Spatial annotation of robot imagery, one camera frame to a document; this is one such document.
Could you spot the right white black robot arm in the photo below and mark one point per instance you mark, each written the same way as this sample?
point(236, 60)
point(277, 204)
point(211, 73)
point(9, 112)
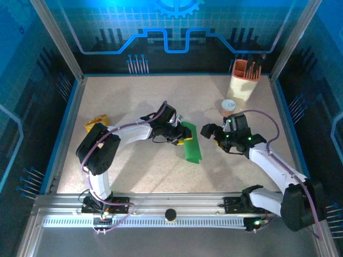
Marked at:
point(270, 163)

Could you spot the black round knob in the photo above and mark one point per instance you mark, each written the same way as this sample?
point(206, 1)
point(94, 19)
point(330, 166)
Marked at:
point(170, 214)

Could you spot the small tin can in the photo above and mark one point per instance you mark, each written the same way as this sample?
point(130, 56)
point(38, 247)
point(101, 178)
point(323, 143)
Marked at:
point(228, 105)

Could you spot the aluminium frame rail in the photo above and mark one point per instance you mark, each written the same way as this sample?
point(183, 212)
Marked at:
point(174, 199)

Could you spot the cream orange utensil holder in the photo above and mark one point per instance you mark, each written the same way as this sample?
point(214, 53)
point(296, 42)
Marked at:
point(241, 88)

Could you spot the black controller box green LED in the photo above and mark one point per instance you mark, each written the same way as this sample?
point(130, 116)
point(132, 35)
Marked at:
point(253, 224)
point(103, 215)

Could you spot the aluminium frame post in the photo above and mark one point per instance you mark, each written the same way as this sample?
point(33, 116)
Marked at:
point(292, 42)
point(61, 42)

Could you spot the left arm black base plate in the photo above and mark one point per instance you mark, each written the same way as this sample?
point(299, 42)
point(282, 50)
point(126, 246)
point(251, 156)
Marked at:
point(120, 200)

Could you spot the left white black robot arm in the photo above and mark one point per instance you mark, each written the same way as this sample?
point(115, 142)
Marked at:
point(134, 132)

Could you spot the yellow snack bag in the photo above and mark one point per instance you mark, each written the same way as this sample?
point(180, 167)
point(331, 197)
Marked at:
point(95, 121)

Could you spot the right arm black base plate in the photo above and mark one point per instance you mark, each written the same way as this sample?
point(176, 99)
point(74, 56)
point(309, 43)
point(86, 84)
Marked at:
point(231, 203)

